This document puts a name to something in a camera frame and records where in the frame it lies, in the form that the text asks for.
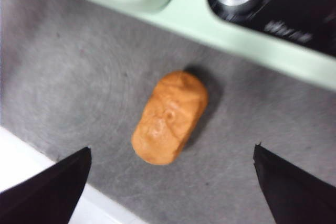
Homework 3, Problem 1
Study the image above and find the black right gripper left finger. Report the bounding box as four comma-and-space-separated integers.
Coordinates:
0, 147, 92, 224

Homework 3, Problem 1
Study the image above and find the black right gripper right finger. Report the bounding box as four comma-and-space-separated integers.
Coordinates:
253, 144, 336, 224

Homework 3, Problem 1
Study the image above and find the brown potato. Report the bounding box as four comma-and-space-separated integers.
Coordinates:
131, 70, 209, 166

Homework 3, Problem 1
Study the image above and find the mint green breakfast machine base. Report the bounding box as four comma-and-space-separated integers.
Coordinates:
139, 0, 336, 79

